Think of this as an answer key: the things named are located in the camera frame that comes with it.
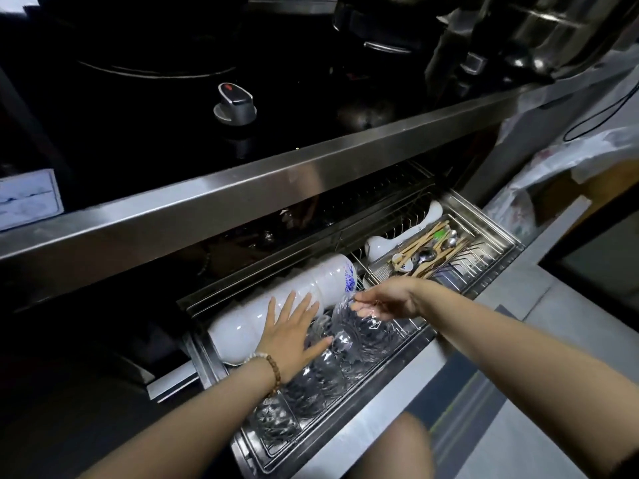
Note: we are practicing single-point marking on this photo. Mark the row of glass bowls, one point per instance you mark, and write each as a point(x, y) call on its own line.
point(309, 389)

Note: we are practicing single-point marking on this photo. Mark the person's left middle finger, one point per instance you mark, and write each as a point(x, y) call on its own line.
point(305, 309)

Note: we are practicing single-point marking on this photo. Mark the black glass cooktop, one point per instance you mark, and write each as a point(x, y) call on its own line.
point(149, 119)

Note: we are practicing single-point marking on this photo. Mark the white plastic bag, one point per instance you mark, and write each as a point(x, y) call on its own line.
point(549, 169)

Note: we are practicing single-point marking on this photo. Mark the stainless steel dish rack drawer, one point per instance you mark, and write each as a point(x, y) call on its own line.
point(399, 354)

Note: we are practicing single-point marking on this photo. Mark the white paper label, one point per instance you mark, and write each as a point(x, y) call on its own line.
point(27, 199)

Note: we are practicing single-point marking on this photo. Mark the black wok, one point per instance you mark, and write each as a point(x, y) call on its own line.
point(389, 24)

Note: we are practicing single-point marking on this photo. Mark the person's left little finger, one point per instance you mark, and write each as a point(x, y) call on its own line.
point(273, 311)

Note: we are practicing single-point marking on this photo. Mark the person's leg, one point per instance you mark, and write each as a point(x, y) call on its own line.
point(394, 448)

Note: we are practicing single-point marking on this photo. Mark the person's left hand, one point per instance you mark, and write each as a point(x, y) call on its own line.
point(287, 341)

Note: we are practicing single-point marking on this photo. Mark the clear faceted glass bowl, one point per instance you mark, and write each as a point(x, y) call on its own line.
point(359, 336)

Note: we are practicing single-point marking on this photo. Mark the white ceramic soup spoon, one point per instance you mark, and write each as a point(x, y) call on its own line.
point(394, 239)

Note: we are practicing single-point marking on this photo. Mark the person's right hand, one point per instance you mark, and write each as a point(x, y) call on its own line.
point(397, 296)

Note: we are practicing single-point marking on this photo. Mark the steel cutlery tray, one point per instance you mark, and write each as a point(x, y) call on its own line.
point(469, 256)

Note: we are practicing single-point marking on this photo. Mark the metal spoon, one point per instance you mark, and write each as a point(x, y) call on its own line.
point(452, 239)
point(426, 254)

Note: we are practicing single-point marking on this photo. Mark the stainless steel pot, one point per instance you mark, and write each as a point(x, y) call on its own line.
point(554, 29)

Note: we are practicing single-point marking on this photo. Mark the person's right forearm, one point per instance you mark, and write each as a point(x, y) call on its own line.
point(524, 374)

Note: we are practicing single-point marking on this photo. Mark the person's left forearm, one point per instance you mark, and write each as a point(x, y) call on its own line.
point(199, 429)

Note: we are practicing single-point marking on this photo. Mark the person's left thumb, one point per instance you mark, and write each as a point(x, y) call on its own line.
point(319, 348)

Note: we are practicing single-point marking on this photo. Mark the silver stove knob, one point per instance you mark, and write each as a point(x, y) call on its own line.
point(234, 102)

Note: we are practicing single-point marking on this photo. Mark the row of white ceramic bowls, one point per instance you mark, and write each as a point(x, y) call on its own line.
point(299, 294)

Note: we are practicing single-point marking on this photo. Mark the person's right fingers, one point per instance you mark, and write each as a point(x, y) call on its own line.
point(367, 303)

